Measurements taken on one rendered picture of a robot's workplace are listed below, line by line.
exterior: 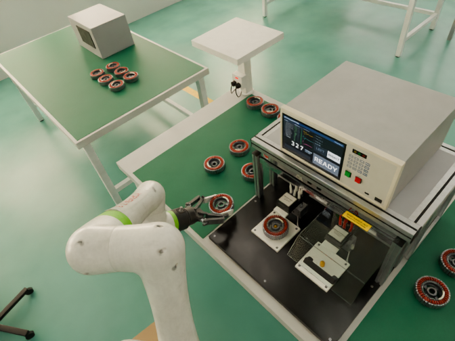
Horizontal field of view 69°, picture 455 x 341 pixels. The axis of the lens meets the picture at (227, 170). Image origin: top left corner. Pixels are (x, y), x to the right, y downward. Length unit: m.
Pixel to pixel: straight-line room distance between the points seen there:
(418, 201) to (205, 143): 1.17
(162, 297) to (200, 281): 1.43
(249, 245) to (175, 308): 0.65
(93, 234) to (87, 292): 1.68
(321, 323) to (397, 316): 0.27
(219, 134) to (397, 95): 1.04
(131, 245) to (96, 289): 1.71
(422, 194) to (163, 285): 0.86
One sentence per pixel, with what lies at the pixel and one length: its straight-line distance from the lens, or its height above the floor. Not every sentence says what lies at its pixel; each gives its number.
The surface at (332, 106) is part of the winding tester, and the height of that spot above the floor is 1.32.
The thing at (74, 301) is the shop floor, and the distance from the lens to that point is 2.52.
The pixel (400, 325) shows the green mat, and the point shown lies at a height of 0.75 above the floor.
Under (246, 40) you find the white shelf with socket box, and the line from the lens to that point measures 1.89.
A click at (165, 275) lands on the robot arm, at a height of 1.33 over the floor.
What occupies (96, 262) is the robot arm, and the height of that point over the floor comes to 1.37.
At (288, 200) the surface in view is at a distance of 1.40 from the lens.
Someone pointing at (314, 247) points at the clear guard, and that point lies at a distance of 1.12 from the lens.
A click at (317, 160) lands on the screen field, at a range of 1.21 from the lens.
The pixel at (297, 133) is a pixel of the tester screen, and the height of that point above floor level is 1.24.
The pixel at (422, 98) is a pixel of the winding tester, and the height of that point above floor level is 1.32.
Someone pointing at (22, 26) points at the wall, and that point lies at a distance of 5.31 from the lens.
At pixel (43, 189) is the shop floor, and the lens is 3.31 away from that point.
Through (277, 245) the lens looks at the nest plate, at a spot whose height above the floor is 0.78.
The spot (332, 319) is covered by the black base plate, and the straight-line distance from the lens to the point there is 1.35.
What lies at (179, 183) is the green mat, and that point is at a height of 0.75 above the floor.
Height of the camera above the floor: 2.03
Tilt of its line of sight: 46 degrees down
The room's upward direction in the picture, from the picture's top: 10 degrees counter-clockwise
